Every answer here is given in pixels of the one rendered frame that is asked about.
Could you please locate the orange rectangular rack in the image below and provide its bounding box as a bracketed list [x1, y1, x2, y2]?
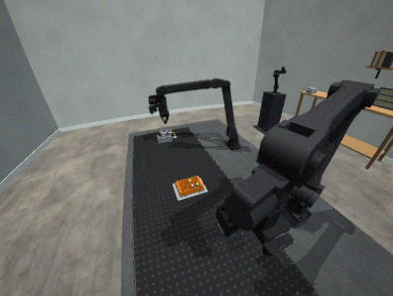
[176, 176, 203, 196]

